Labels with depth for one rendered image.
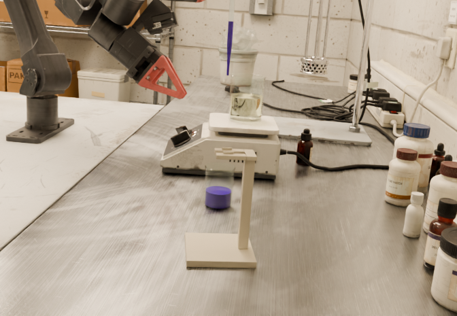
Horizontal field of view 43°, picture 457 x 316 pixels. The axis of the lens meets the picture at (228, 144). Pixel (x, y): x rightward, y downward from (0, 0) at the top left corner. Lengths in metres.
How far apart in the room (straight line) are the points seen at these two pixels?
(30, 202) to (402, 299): 0.51
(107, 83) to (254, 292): 2.69
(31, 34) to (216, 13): 2.27
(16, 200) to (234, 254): 0.34
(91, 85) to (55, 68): 2.08
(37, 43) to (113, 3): 0.23
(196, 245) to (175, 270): 0.06
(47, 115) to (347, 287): 0.77
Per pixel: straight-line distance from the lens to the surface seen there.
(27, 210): 0.83
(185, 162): 0.97
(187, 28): 3.43
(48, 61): 1.20
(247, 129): 0.96
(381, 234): 0.82
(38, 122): 1.23
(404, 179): 0.93
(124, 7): 1.03
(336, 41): 3.41
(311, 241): 0.76
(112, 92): 3.24
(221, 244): 0.71
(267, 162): 0.98
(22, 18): 1.24
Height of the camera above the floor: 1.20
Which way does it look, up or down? 14 degrees down
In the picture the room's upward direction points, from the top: 4 degrees clockwise
